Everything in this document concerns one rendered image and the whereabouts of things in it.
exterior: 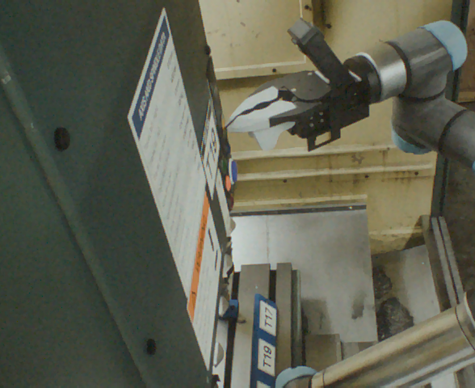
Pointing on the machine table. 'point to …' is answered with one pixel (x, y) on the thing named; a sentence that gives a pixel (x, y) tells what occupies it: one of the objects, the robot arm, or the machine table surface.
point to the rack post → (231, 309)
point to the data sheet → (170, 149)
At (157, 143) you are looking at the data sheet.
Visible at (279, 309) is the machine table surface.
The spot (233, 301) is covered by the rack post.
